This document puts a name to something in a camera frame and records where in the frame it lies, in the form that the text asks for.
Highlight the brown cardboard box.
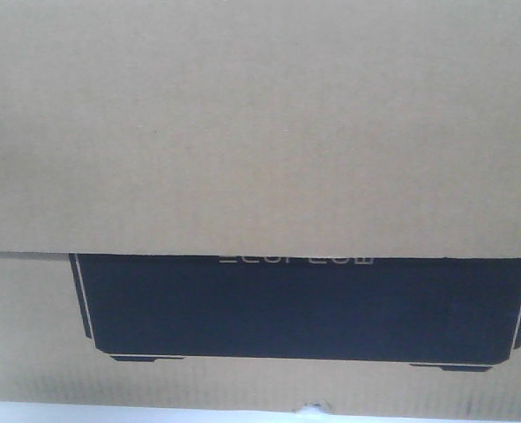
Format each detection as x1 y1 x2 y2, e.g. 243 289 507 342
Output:
0 1 521 420

